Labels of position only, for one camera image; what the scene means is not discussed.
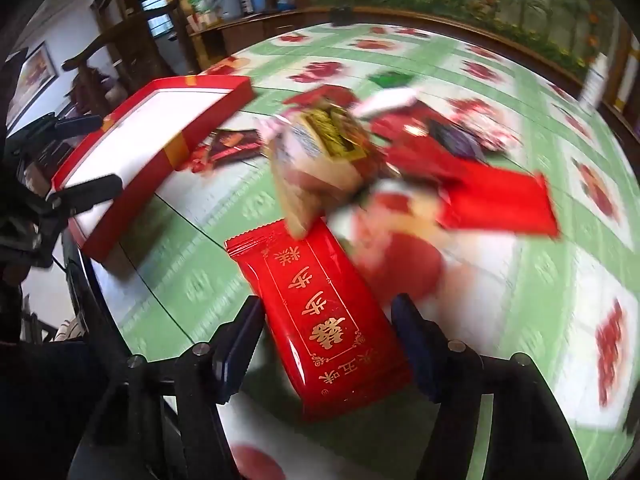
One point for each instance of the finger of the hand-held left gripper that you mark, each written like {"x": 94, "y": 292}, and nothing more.
{"x": 92, "y": 194}
{"x": 82, "y": 125}

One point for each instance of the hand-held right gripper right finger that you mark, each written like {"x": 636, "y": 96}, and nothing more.
{"x": 419, "y": 350}

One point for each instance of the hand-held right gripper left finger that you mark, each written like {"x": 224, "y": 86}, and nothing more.
{"x": 236, "y": 355}

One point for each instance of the red gift box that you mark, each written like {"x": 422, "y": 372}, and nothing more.
{"x": 150, "y": 200}

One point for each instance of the red gold print snack packet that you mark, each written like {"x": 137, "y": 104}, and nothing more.
{"x": 320, "y": 320}

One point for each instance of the dark red snack packet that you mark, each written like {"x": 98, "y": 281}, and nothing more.
{"x": 235, "y": 144}

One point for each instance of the plain red snack packet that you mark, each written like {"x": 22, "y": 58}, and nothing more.
{"x": 500, "y": 202}

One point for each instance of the beige pink snack packet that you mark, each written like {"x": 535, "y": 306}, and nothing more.
{"x": 310, "y": 175}

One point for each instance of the wooden chair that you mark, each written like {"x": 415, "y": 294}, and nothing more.
{"x": 120, "y": 60}

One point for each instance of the green fruit print tablecloth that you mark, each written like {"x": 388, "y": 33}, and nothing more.
{"x": 210, "y": 220}

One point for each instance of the green white packet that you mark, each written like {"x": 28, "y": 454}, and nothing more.
{"x": 202, "y": 7}

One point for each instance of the dark purple snack packet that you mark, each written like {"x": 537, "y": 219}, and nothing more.
{"x": 457, "y": 141}

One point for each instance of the red patterned snack packet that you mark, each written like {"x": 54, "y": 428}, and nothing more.
{"x": 487, "y": 120}

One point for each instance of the pink white snack packet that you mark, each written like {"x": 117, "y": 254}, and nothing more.
{"x": 385, "y": 102}

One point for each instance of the green snack packet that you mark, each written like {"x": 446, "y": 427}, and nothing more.
{"x": 391, "y": 79}

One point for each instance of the small black object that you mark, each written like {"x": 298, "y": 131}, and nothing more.
{"x": 345, "y": 16}

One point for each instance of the white spray bottle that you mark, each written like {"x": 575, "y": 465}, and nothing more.
{"x": 595, "y": 80}

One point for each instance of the framed wall picture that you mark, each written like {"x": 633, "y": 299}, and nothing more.
{"x": 35, "y": 77}

